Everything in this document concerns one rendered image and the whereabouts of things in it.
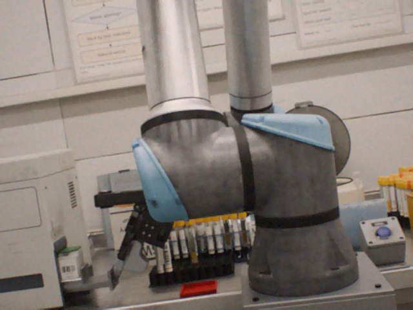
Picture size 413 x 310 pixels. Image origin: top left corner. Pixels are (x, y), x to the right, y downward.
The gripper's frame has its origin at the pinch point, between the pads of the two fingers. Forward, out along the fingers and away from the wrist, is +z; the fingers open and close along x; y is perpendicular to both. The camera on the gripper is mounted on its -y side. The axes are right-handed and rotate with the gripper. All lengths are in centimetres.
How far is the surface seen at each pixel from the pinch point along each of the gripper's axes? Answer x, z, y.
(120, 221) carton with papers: 25.0, -4.3, -5.2
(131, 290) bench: 3.1, 3.2, 4.1
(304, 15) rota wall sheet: 59, -70, 18
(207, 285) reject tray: -2.0, -4.8, 17.5
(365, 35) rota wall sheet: 59, -71, 36
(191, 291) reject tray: -4.5, -3.3, 15.0
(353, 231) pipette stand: 7.4, -23.9, 41.6
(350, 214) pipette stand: 7.5, -26.8, 39.6
